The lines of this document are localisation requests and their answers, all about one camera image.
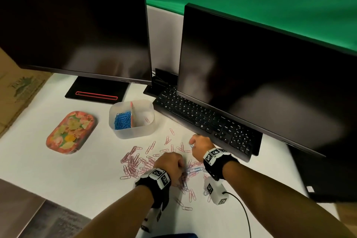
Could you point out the brown cardboard box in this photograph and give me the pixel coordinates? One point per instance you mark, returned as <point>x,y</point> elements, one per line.
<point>16,92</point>

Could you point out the grey side table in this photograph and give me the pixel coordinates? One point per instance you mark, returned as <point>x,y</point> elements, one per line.
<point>16,212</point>

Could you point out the pile of blue pink paperclips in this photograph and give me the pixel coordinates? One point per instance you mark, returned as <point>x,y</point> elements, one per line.
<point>134,162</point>

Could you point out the floral patterned oval tray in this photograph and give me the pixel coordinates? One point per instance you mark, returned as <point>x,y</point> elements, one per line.
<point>71,133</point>

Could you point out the white table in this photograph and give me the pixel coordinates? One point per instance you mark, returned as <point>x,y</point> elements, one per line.
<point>55,173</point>

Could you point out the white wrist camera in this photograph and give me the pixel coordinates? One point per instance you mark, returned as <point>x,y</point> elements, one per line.
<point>152,218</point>

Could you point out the black computer monitor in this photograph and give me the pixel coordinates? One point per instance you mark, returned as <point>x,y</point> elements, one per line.
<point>75,23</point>
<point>265,73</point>

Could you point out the person's left hand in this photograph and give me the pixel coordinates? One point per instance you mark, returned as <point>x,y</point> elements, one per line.
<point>170,168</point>

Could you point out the white divider panel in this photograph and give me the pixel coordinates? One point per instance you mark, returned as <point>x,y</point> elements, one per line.
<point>166,39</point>

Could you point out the person's blue shirt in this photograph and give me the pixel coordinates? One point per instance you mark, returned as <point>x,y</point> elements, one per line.
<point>178,235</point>

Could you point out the person's right hand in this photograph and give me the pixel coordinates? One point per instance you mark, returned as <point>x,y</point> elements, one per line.
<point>202,147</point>

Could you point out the translucent plastic container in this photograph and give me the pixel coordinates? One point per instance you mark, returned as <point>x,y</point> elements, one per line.
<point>134,133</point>

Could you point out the person's left forearm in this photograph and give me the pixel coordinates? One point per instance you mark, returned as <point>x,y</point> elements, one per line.
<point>117,215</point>

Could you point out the black laptop with sticker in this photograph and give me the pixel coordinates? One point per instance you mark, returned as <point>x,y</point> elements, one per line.
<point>329,176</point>

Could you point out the grey printed paper sheet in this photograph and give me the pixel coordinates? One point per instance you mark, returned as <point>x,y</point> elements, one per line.
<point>55,221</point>

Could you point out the person's right forearm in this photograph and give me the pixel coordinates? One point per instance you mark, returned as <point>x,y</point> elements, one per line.
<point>279,204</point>

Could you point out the plain black monitor base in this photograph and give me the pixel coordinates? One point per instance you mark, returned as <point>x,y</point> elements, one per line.
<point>163,78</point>

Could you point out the sorted blue clips heap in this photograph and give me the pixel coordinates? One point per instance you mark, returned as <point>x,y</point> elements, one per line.
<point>122,120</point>

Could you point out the black keyboard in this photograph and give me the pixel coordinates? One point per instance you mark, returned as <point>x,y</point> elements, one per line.
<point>206,123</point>

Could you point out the black red-lined monitor base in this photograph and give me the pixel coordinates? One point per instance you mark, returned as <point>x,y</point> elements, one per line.
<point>97,90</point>

